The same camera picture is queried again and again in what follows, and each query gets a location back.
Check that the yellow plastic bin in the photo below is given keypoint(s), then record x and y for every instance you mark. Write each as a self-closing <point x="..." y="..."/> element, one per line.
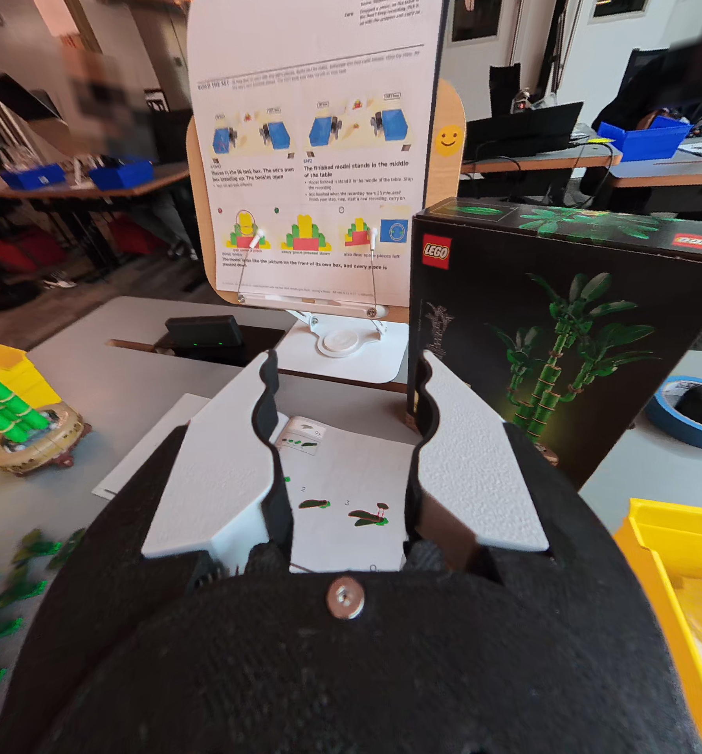
<point x="651" y="530"/>
<point x="3" y="359"/>

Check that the wooden book stand board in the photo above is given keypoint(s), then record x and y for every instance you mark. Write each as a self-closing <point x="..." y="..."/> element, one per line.
<point x="448" y="100"/>

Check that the green bamboo lego model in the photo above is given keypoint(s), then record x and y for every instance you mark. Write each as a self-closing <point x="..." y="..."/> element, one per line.
<point x="32" y="439"/>

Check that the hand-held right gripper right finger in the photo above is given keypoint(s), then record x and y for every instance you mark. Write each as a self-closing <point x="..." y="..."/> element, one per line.
<point x="474" y="471"/>

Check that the blue tape roll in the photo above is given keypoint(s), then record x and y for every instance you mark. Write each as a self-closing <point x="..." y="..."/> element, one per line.
<point x="660" y="412"/>

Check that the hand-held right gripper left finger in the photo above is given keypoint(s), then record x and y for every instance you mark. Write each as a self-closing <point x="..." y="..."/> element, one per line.
<point x="221" y="471"/>

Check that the blue plastic bin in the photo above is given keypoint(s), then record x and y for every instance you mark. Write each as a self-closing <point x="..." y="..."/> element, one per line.
<point x="121" y="175"/>
<point x="645" y="144"/>
<point x="32" y="176"/>

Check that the yellow smiley sticker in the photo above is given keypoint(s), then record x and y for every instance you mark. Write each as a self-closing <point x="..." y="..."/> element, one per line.
<point x="448" y="140"/>

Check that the black laptop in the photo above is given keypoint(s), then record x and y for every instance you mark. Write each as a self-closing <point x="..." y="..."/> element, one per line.
<point x="521" y="132"/>

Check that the black office chair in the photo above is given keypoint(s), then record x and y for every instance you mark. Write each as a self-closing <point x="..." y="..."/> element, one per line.
<point x="504" y="88"/>

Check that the black lego set box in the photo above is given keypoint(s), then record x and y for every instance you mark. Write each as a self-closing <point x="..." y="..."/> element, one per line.
<point x="622" y="377"/>

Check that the white stand base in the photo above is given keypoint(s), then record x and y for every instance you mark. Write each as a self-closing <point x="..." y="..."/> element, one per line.
<point x="303" y="353"/>

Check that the wooden edged desk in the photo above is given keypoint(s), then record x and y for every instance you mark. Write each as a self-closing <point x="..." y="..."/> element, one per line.
<point x="533" y="164"/>
<point x="168" y="172"/>

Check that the pile of green leaf pieces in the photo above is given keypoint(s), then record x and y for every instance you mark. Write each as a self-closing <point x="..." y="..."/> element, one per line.
<point x="32" y="549"/>

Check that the black rectangular device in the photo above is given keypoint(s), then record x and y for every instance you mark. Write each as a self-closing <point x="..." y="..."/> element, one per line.
<point x="203" y="330"/>

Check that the open lego instruction booklet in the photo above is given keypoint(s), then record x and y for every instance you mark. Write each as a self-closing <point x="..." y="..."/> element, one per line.
<point x="351" y="459"/>

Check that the grey desk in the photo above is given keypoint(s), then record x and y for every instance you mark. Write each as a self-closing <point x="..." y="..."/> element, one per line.
<point x="669" y="171"/>

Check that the white printed instruction sheet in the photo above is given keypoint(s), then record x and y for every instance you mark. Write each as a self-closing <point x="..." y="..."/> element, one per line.
<point x="327" y="147"/>

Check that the red bag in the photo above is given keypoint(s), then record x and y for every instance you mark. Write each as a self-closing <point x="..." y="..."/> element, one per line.
<point x="136" y="235"/>
<point x="21" y="253"/>

